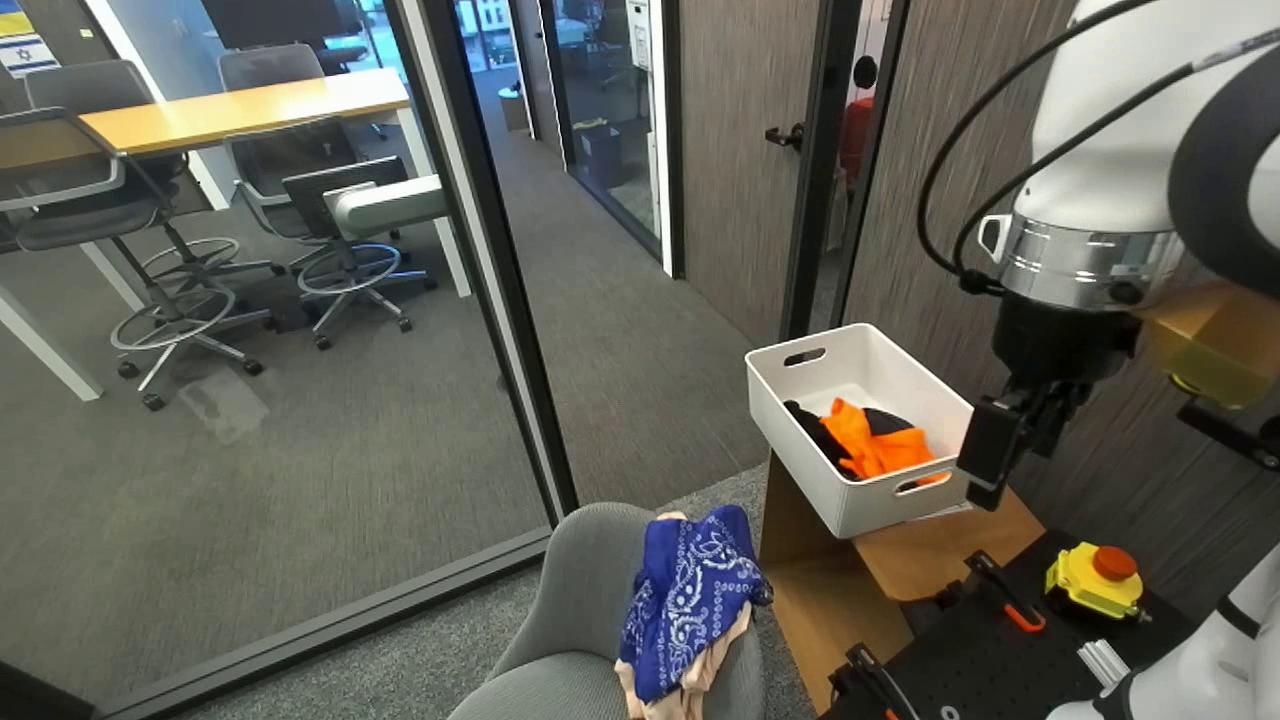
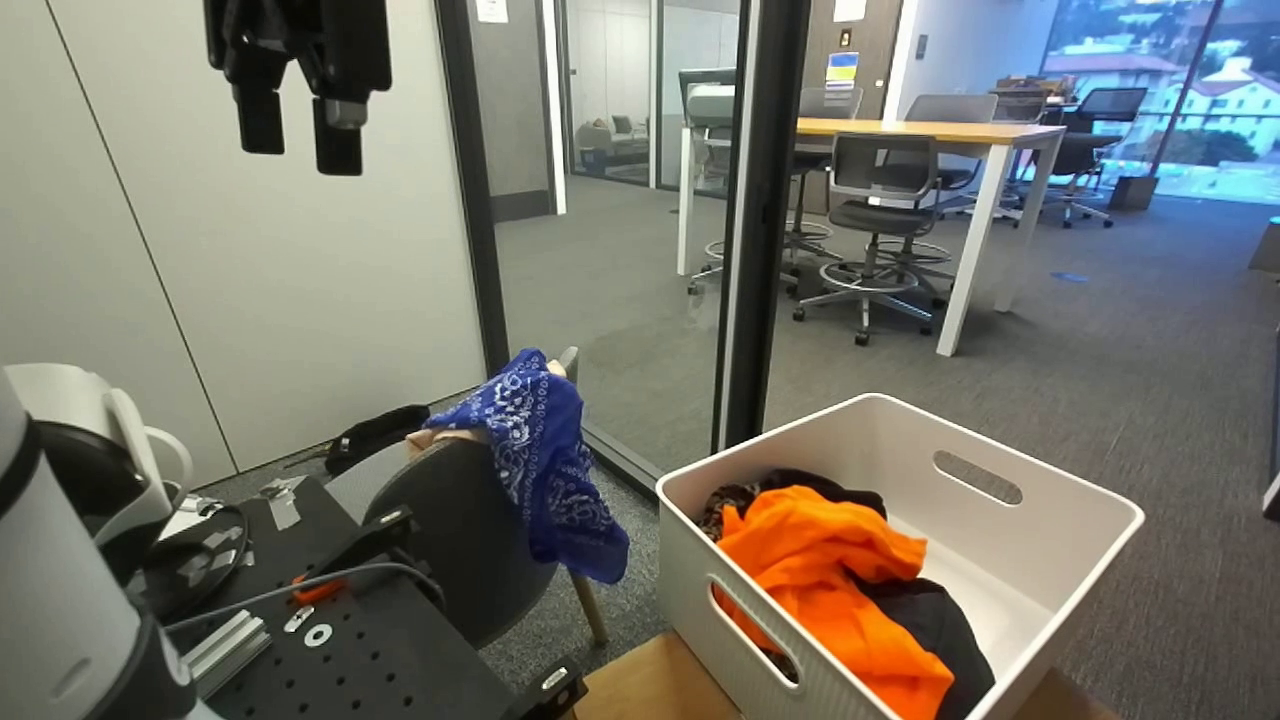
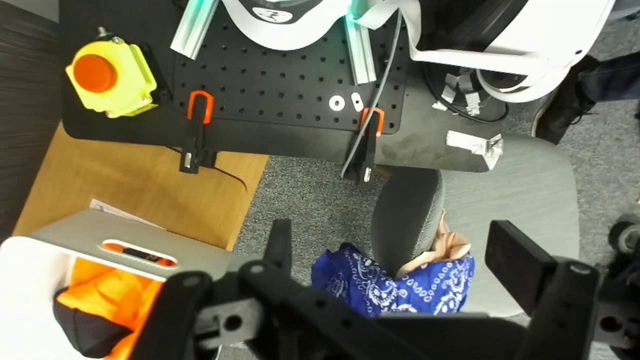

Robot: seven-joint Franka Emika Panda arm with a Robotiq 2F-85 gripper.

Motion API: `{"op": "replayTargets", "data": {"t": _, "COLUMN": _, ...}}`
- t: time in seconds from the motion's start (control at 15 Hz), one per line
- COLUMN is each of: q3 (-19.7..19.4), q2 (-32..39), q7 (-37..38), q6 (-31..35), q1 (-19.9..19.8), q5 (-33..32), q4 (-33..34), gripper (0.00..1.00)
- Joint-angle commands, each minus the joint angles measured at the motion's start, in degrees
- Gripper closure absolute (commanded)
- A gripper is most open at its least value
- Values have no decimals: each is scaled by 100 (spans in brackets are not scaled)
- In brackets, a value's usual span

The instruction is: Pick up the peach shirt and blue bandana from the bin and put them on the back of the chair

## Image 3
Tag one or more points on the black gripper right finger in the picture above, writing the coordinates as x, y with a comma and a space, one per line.
527, 261

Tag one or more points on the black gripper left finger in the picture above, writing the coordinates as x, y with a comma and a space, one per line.
278, 243

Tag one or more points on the peach shirt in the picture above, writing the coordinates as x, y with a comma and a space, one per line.
447, 250

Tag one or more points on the blue patterned bandana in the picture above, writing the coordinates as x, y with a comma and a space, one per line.
373, 283

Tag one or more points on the grey plastic chair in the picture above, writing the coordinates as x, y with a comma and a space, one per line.
520, 193

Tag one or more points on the white plastic bin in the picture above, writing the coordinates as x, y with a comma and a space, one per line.
26, 292

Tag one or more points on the black caster wheel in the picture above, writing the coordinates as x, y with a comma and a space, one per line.
626, 235

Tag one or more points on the white paper label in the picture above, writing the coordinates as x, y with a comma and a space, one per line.
471, 142

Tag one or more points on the white washer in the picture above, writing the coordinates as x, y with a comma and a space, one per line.
336, 102

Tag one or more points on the brown cardboard box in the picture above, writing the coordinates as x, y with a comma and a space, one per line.
133, 181

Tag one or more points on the small white tag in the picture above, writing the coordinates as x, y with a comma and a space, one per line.
357, 101

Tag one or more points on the orange garment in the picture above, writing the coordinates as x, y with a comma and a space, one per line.
107, 292

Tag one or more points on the black device white stickers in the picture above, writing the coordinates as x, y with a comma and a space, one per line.
460, 92

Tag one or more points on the black garment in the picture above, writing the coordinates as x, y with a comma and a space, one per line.
87, 331

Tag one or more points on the yellow emergency stop button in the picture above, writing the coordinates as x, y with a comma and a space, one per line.
110, 77

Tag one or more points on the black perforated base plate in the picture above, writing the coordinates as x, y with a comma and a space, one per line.
267, 80

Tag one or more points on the aluminium extrusion rail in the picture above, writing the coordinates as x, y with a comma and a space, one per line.
192, 27
360, 51

